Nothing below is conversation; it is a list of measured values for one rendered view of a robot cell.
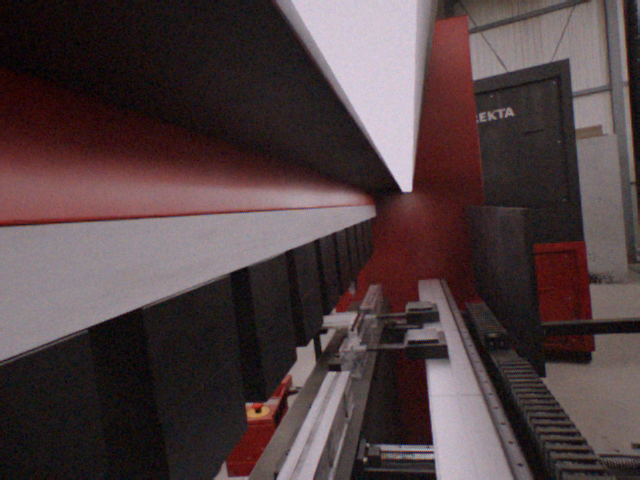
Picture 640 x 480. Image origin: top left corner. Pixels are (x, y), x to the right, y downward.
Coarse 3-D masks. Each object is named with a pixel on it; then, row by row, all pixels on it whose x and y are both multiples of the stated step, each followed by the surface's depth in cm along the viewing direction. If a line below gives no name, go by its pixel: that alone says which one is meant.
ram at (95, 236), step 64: (0, 128) 21; (64, 128) 25; (128, 128) 31; (0, 192) 21; (64, 192) 24; (128, 192) 30; (192, 192) 38; (256, 192) 55; (320, 192) 94; (0, 256) 20; (64, 256) 24; (128, 256) 29; (192, 256) 37; (256, 256) 52; (0, 320) 20; (64, 320) 23
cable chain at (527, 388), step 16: (512, 368) 86; (528, 368) 85; (512, 384) 78; (528, 384) 78; (544, 384) 77; (512, 400) 79; (528, 400) 74; (544, 400) 71; (528, 416) 67; (544, 416) 66; (560, 416) 66; (544, 432) 62; (560, 432) 62; (576, 432) 61; (544, 448) 59; (560, 448) 58; (576, 448) 58; (592, 448) 57; (544, 464) 60; (560, 464) 55; (576, 464) 54; (592, 464) 56
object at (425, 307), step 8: (408, 304) 150; (416, 304) 149; (424, 304) 148; (432, 304) 151; (408, 312) 144; (416, 312) 143; (424, 312) 143; (432, 312) 142; (408, 320) 144; (416, 320) 143; (424, 320) 143; (432, 320) 142
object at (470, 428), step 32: (448, 288) 200; (448, 320) 143; (448, 352) 113; (448, 384) 94; (480, 384) 94; (448, 416) 80; (480, 416) 79; (448, 448) 70; (480, 448) 69; (512, 448) 68
